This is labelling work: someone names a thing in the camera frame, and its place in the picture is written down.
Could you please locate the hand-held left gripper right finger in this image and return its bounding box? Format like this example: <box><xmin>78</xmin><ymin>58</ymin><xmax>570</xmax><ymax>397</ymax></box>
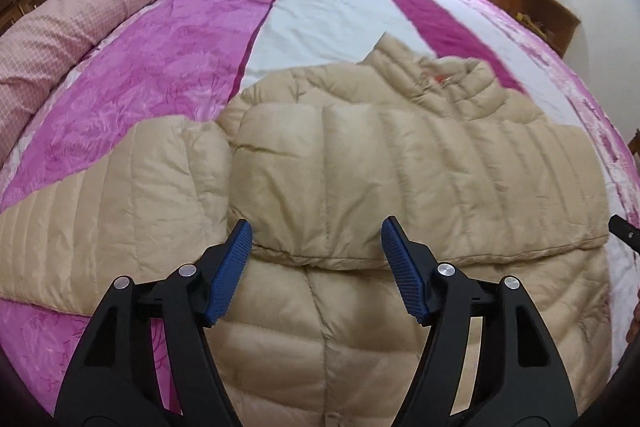
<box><xmin>381</xmin><ymin>215</ymin><xmax>586</xmax><ymax>427</ymax></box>

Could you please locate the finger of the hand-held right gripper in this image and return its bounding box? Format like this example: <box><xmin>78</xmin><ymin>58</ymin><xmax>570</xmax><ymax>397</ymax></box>
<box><xmin>609</xmin><ymin>215</ymin><xmax>640</xmax><ymax>253</ymax></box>

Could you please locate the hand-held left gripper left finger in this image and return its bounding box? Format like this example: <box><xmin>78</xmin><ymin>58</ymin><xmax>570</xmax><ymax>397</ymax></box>
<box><xmin>54</xmin><ymin>219</ymin><xmax>253</xmax><ymax>427</ymax></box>

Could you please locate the beige down jacket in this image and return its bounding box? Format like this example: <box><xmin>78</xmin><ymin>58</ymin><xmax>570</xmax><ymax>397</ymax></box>
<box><xmin>0</xmin><ymin>34</ymin><xmax>613</xmax><ymax>427</ymax></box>

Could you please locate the pink and white striped bedcover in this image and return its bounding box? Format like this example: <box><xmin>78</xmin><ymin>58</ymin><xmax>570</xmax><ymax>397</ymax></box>
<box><xmin>0</xmin><ymin>0</ymin><xmax>640</xmax><ymax>413</ymax></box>

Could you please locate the rolled pink checked quilt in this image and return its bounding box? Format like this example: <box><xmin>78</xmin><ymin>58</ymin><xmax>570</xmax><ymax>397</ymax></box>
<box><xmin>0</xmin><ymin>0</ymin><xmax>232</xmax><ymax>158</ymax></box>

